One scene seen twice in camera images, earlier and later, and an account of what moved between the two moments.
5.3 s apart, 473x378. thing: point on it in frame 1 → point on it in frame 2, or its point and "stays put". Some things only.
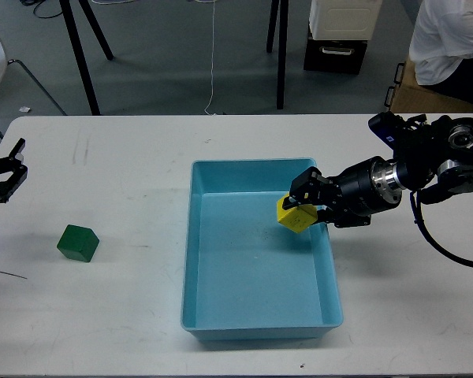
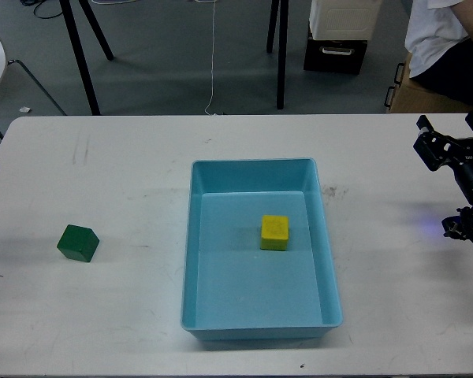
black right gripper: x=351 y=197 → x=468 y=157
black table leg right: x=283 y=27 stays put
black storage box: x=337 y=56 stays put
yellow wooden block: x=297 y=218 → x=274 y=232
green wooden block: x=78 y=243 stays put
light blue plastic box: x=247 y=276 stays put
